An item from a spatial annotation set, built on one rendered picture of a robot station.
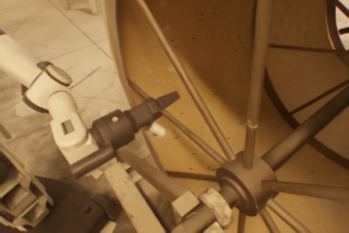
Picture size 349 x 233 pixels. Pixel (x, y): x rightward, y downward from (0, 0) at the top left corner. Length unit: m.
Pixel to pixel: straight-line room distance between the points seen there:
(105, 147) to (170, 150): 0.92
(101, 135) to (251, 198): 0.39
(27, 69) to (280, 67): 1.73
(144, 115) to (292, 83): 1.67
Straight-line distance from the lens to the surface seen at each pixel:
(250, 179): 0.63
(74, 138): 0.52
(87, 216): 1.54
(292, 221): 0.66
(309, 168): 1.79
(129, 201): 1.53
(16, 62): 0.78
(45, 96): 0.73
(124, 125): 0.54
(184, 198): 0.65
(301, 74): 2.19
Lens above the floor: 1.52
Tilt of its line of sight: 41 degrees down
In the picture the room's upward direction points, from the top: 6 degrees counter-clockwise
